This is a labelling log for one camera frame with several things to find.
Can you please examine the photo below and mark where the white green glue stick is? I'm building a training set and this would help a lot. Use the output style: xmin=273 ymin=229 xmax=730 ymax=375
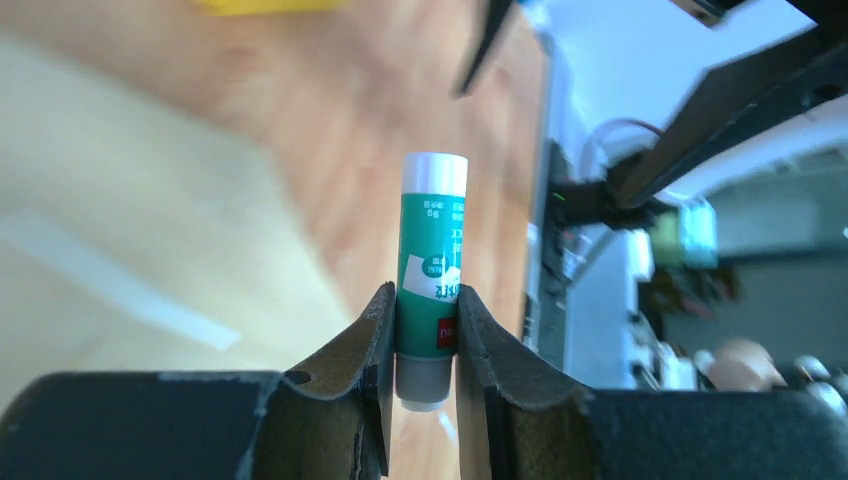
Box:
xmin=394 ymin=152 xmax=468 ymax=412

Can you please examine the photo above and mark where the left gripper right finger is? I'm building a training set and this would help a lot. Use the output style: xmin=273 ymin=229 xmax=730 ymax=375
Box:
xmin=456 ymin=286 xmax=847 ymax=479

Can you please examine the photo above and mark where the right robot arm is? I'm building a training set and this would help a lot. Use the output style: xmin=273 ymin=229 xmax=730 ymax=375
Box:
xmin=536 ymin=1 xmax=847 ymax=230

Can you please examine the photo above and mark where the yellow toy window brick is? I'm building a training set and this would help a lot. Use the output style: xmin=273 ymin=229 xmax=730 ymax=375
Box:
xmin=198 ymin=0 xmax=347 ymax=16

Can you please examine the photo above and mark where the brown paper envelope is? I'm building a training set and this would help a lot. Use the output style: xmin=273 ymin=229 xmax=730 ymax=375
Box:
xmin=1 ymin=34 xmax=352 ymax=401

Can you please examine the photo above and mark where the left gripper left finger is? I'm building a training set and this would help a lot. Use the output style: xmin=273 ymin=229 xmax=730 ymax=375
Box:
xmin=1 ymin=283 xmax=395 ymax=479

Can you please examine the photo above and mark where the letter paper sheet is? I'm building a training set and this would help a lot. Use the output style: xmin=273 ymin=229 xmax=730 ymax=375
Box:
xmin=1 ymin=210 xmax=242 ymax=351

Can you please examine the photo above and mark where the operator bare hand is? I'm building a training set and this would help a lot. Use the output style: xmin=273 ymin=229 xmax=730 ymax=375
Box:
xmin=706 ymin=339 xmax=787 ymax=392

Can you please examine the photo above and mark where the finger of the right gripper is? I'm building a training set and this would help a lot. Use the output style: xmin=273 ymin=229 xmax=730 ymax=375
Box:
xmin=453 ymin=0 xmax=517 ymax=98

